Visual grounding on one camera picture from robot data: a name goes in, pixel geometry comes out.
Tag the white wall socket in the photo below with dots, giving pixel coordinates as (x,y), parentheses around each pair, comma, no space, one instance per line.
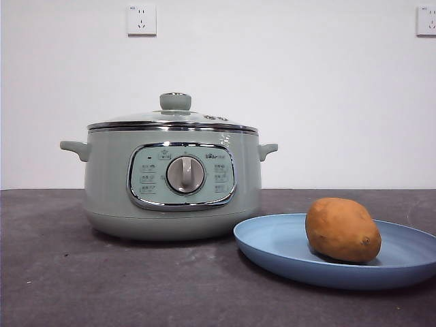
(142,20)
(427,21)

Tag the pale green electric steamer pot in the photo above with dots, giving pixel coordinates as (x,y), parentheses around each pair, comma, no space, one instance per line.
(109,177)

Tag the glass lid with green knob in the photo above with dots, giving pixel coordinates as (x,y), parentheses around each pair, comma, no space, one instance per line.
(175,101)

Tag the brown potato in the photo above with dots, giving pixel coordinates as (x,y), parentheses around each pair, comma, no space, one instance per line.
(340,228)

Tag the blue round plate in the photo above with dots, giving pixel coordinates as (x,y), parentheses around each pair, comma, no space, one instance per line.
(272,245)

